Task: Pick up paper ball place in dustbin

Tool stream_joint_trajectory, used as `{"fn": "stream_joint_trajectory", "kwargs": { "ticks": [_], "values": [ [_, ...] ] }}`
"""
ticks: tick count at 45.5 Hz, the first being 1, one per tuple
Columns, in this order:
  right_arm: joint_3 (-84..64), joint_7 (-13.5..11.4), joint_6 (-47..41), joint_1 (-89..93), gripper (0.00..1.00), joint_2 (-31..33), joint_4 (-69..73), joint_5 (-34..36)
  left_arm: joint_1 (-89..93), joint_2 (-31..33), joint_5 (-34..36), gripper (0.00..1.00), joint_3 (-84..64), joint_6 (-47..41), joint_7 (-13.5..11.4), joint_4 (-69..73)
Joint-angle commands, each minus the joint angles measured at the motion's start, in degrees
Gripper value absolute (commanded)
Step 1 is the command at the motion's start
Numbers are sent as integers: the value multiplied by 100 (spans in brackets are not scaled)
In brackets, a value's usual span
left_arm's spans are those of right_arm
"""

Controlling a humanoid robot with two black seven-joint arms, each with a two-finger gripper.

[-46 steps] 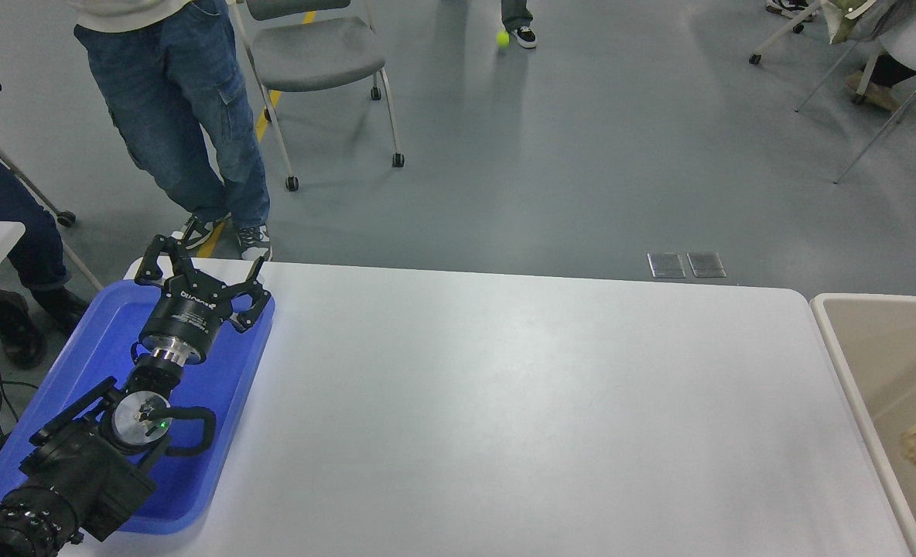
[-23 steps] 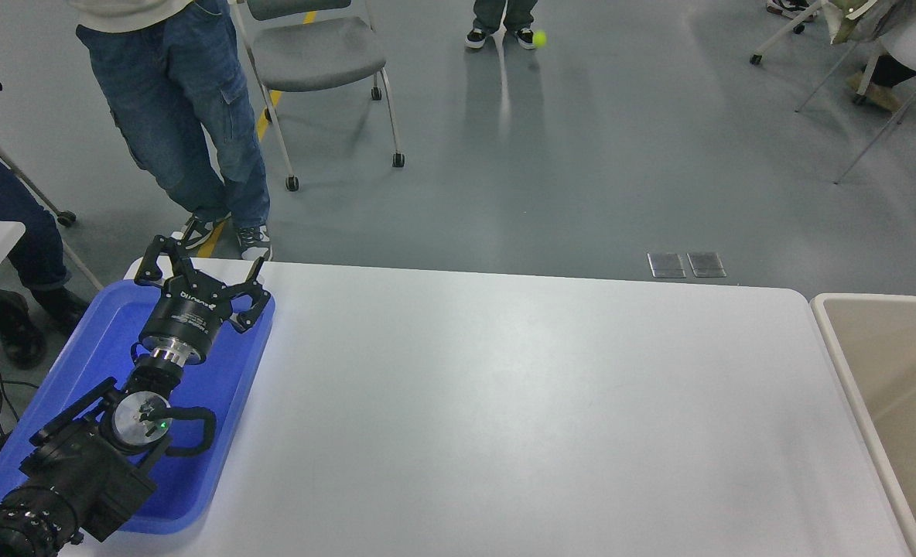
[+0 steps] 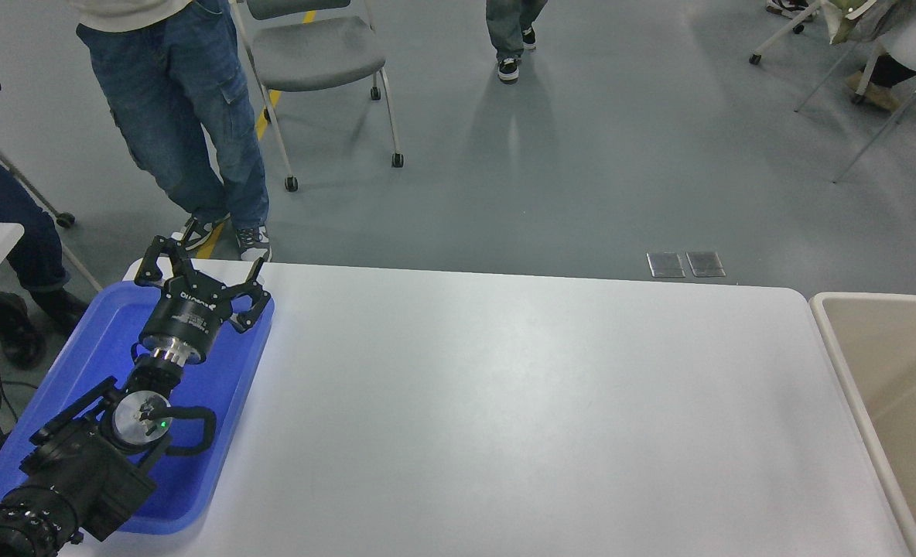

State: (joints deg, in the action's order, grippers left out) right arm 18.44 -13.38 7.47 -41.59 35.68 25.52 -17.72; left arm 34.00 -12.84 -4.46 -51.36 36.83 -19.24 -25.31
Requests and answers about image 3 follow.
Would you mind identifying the grey-legged wheeled chair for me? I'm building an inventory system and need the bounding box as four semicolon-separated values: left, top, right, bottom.
795;35;916;186

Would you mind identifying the pale cloth bundle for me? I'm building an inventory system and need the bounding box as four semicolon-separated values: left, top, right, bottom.
818;0;886;46

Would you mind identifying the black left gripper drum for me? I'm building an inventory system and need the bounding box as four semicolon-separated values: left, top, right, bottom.
138;274;235;364

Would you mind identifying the grey padded wheeled chair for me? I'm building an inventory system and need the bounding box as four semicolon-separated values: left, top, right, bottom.
226;0;406;192

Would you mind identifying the blue plastic tray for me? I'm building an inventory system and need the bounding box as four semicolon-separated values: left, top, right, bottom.
0;278;276;536

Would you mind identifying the metal floor plate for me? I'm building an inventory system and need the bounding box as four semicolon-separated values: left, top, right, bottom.
687;251;727;279
648;252;686;279

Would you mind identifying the large pale bin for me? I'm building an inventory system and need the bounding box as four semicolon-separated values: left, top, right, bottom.
809;292;916;557

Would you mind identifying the white-legged wheeled chair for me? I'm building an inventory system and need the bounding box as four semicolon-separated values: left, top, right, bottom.
0;104;104;293
748;0;824;66

